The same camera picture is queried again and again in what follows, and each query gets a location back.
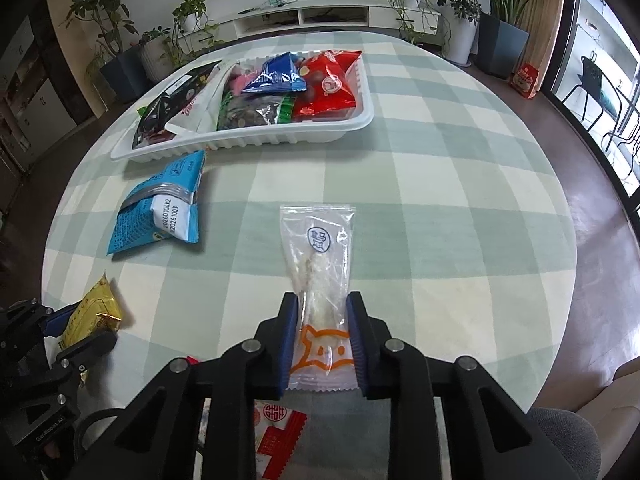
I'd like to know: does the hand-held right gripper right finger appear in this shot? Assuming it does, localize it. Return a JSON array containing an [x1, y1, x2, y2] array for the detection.
[[346, 291, 568, 480]]

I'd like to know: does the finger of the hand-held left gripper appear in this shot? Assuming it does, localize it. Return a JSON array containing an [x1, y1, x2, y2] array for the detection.
[[54, 330, 118, 378], [40, 304, 83, 337]]

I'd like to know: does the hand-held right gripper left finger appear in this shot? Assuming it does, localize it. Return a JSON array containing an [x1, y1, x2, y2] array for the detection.
[[67, 292, 299, 480]]

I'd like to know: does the gold snack packet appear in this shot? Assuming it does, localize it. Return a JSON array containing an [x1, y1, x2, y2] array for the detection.
[[57, 271, 123, 351]]

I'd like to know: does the red and white snack packet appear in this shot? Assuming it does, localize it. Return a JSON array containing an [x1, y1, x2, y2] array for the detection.
[[252, 397, 308, 480]]

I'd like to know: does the clear snack packet orange print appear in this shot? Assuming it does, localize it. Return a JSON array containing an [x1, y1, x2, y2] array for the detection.
[[279, 204, 358, 393]]

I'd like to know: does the light blue snack packet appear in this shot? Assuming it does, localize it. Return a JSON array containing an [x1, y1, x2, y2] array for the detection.
[[107, 150, 207, 257]]

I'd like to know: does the white plastic tray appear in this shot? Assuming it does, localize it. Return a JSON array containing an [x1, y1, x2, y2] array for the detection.
[[110, 50, 376, 163]]

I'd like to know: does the green dark snack packet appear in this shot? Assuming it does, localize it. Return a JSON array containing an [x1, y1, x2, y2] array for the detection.
[[216, 87, 293, 131]]

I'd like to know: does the black snack packet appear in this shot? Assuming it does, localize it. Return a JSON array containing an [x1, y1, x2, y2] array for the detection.
[[131, 60, 223, 150]]

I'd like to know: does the pink snack packet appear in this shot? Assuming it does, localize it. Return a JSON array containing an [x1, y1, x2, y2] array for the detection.
[[232, 62, 266, 96]]

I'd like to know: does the dark blue snack packet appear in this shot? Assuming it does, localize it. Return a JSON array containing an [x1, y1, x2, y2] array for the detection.
[[240, 52, 308, 95]]

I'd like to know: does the green checked tablecloth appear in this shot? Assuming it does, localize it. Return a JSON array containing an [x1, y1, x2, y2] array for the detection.
[[44, 30, 578, 441]]

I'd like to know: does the dark storage cabinet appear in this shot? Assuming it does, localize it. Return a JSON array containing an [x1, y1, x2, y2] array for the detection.
[[0, 10, 101, 211]]

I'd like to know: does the grey chair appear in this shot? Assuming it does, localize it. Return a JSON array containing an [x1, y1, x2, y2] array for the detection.
[[527, 407, 601, 480]]

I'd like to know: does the white translucent snack packet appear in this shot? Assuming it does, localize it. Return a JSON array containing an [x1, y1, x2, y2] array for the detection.
[[165, 62, 241, 135]]

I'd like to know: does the blue-grey square plant pot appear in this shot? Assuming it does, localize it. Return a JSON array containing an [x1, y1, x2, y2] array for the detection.
[[100, 47, 151, 103]]

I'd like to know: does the beige sofa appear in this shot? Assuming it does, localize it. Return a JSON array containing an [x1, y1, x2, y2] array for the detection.
[[575, 360, 640, 480]]

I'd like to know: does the white ribbed plant pot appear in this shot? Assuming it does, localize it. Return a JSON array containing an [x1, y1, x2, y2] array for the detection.
[[137, 37, 173, 83]]

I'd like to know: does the small plant in ribbed pot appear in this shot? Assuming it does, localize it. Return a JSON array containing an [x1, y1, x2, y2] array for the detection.
[[137, 27, 172, 47]]

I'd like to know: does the red bag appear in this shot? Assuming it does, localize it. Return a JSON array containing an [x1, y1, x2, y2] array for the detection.
[[509, 61, 541, 100]]

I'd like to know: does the tall leafy plant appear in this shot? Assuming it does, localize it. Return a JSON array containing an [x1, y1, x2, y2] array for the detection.
[[60, 0, 139, 61]]

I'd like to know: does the tall white plant pot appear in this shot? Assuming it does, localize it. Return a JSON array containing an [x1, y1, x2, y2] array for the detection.
[[442, 12, 478, 66]]

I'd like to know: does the white television cabinet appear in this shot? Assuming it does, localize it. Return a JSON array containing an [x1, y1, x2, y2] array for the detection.
[[197, 2, 451, 43]]

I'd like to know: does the dark blue square plant pot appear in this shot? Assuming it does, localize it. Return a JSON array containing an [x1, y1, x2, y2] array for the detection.
[[475, 12, 531, 78]]

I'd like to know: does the trailing plant in white pot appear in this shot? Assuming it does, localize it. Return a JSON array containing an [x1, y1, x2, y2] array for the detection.
[[160, 0, 226, 68]]

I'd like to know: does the beige curtain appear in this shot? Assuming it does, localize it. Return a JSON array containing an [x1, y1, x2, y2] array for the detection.
[[515, 0, 568, 93]]

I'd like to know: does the black wire chair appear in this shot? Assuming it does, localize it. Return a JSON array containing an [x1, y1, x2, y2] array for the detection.
[[602, 95, 640, 171]]

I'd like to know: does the black glass door frame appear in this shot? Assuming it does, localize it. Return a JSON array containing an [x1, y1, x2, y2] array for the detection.
[[542, 0, 640, 211]]

